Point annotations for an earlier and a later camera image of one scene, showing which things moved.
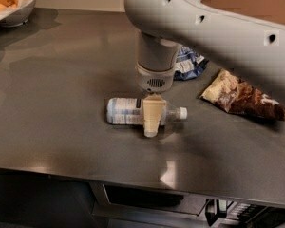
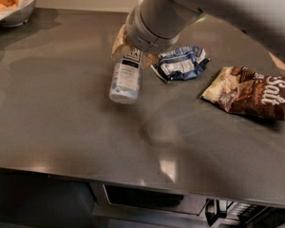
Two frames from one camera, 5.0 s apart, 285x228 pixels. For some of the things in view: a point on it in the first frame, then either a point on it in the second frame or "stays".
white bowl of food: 17,16 stays
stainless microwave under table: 129,206 stays
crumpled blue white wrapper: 188,64 stays
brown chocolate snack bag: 234,95 stays
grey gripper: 155,80 to 139,35
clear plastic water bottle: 130,112 to 126,77
